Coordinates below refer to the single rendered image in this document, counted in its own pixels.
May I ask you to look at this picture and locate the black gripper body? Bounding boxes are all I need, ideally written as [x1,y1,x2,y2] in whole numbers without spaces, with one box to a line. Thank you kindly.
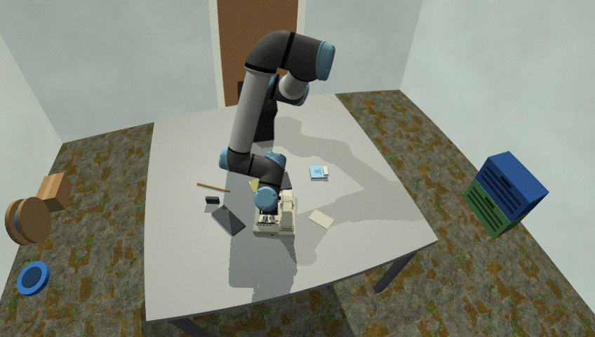
[260,205,278,216]

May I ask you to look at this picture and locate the beige desk phone body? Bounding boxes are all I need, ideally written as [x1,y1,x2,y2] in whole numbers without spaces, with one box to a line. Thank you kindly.
[253,194,295,238]

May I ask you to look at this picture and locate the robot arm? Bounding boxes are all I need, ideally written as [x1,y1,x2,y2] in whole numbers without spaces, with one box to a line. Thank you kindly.
[219,30,335,211]

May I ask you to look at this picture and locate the cream flat sheet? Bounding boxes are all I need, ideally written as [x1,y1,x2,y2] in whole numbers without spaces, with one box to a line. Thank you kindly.
[308,209,334,229]

